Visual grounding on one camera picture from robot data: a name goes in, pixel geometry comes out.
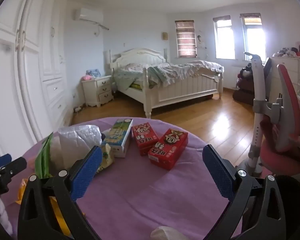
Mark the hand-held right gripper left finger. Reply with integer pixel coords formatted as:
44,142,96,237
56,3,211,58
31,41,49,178
17,145,103,240

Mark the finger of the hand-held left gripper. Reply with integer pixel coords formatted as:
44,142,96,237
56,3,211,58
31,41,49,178
0,157,27,199
0,154,12,168

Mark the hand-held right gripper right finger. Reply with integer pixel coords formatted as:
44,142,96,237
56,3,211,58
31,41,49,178
202,144,287,240

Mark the green wrapper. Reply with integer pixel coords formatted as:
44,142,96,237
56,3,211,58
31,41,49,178
34,132,54,179

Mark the red drink carton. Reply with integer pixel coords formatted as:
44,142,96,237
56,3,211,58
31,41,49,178
131,122,158,156
148,128,188,171

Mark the crumpled pale yellow wrapper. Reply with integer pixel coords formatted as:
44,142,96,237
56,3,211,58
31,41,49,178
96,144,115,174

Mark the yellow snack wrapper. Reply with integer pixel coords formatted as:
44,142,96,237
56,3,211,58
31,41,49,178
15,177,85,238

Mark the white bubble wrap bag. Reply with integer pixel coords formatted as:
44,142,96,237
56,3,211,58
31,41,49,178
51,124,103,171

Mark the green and white carton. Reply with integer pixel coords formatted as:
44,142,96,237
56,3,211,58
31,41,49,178
101,119,133,158

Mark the purple tablecloth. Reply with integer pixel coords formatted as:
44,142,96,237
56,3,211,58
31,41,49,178
0,117,255,240

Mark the white tissue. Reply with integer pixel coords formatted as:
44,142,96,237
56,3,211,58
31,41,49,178
150,226,183,240

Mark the white nightstand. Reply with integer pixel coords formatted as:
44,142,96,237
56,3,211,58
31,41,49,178
81,75,114,107

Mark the white wardrobe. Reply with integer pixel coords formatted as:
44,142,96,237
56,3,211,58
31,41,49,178
0,0,74,160

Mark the dark red cushion pile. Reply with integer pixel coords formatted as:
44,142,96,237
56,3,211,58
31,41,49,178
233,64,255,103

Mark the white bed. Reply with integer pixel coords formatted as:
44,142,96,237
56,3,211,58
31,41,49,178
104,48,224,119

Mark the pink desk chair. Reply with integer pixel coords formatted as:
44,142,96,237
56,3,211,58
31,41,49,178
244,52,300,178

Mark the floral quilt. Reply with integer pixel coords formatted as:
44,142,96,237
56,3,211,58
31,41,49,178
114,60,224,90

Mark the white dresser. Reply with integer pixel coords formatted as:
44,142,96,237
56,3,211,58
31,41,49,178
272,55,300,87

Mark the narrow bright window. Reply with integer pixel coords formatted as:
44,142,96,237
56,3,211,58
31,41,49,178
213,15,235,60

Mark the pile of clothes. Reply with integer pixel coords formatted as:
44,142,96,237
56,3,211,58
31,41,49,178
272,47,300,58

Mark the window with brown blind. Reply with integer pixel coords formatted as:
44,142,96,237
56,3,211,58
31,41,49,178
175,20,198,58

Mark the white air conditioner pipe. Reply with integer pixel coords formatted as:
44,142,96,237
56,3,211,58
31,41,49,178
94,23,109,37

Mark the white air conditioner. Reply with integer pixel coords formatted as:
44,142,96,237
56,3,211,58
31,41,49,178
73,8,104,25

